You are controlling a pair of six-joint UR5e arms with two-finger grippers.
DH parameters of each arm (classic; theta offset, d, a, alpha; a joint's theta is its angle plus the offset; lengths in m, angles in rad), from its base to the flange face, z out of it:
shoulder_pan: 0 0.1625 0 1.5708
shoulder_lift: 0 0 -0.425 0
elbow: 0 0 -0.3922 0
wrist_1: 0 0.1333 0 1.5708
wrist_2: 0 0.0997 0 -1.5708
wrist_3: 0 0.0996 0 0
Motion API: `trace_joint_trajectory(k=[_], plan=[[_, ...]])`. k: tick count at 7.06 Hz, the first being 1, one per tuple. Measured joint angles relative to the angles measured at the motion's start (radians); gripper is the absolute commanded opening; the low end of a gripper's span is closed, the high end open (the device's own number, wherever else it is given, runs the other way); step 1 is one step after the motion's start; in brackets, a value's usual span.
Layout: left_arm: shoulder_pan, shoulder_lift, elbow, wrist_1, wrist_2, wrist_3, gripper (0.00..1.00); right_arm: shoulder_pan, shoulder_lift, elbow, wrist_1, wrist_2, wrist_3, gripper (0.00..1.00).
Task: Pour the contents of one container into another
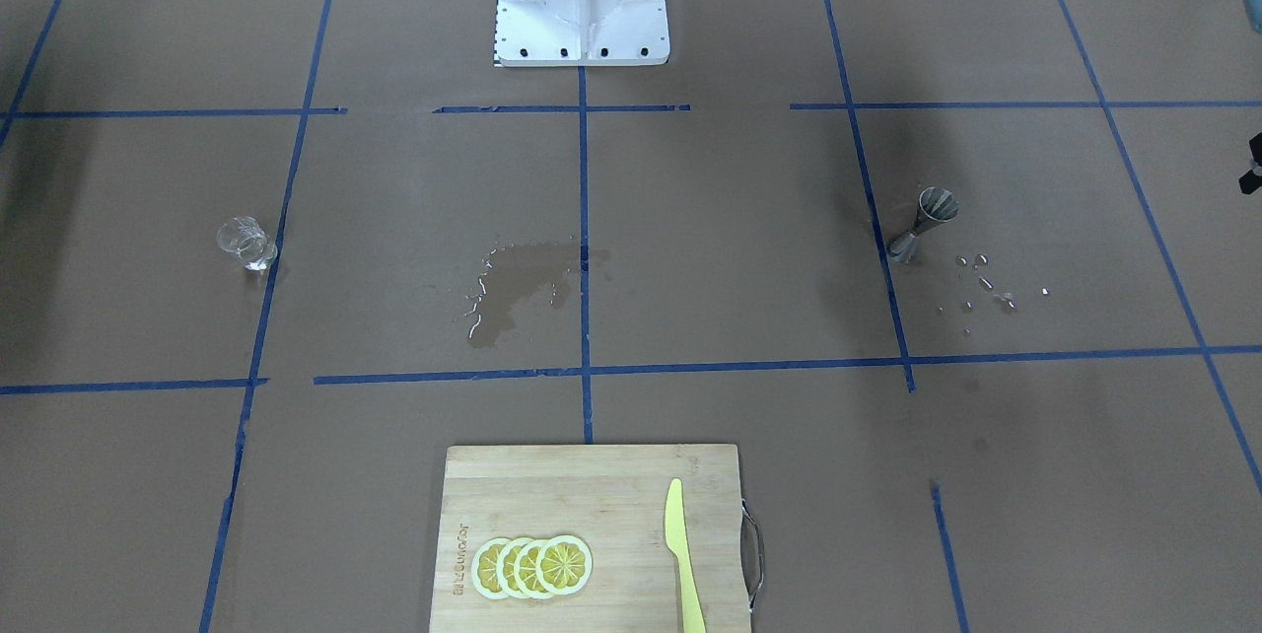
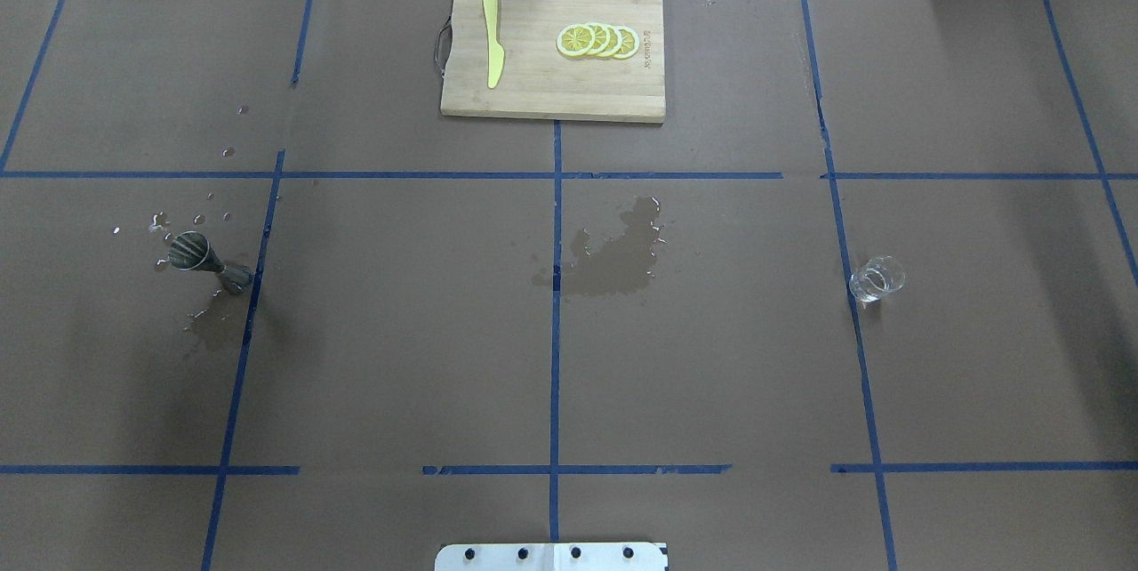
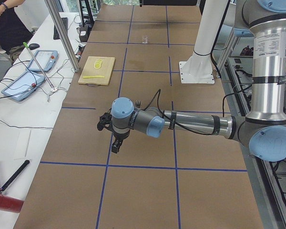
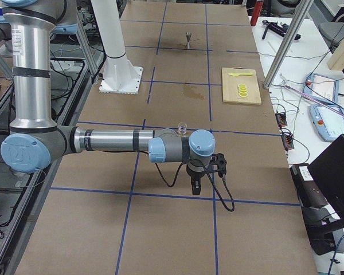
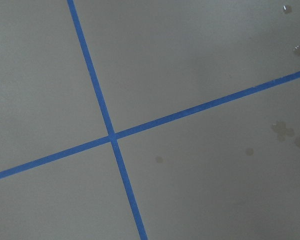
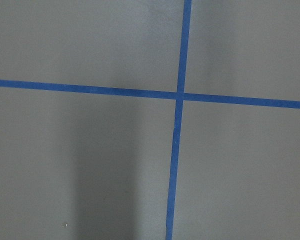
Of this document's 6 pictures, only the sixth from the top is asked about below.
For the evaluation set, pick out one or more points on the brown paper table cover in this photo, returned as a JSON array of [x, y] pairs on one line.
[[149, 119]]

